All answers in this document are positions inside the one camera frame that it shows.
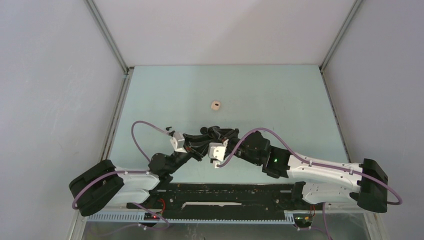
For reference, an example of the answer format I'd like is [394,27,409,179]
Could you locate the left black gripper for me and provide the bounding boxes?
[166,133,215,174]

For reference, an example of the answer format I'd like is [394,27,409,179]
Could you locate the black charging case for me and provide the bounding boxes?
[200,125,221,137]

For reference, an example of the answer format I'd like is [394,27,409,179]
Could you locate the beige earbud charging case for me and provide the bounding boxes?
[211,101,221,111]

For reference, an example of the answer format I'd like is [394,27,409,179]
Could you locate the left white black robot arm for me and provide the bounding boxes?
[69,126,229,217]

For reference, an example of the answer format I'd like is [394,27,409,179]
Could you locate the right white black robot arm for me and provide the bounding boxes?
[216,128,389,213]

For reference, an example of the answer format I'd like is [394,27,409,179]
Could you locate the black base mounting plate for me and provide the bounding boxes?
[141,183,323,220]

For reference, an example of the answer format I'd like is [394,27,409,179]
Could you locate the left controller board red led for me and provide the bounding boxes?
[143,213,161,221]

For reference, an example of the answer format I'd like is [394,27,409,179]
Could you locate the right controller board green led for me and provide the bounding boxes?
[294,216,312,224]

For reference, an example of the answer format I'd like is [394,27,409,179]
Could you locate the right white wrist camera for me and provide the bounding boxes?
[207,140,228,169]

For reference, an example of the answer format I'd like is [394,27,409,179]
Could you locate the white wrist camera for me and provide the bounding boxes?
[170,132,187,153]
[207,140,228,169]

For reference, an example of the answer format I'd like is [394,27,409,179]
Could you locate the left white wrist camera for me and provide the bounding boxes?
[170,132,187,153]

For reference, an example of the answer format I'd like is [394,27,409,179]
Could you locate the white slotted cable duct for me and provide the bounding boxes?
[86,211,295,225]

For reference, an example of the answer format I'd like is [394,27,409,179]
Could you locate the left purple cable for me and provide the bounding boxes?
[71,120,173,210]

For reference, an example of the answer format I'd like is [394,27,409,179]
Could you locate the purple cable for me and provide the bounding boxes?
[216,127,403,240]
[71,120,173,210]

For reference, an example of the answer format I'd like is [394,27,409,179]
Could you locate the left aluminium corner post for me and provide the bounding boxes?
[84,0,130,74]

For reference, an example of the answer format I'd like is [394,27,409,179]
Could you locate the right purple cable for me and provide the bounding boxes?
[216,127,403,240]

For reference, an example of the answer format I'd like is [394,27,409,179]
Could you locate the aluminium frame rail front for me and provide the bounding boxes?
[71,202,385,240]

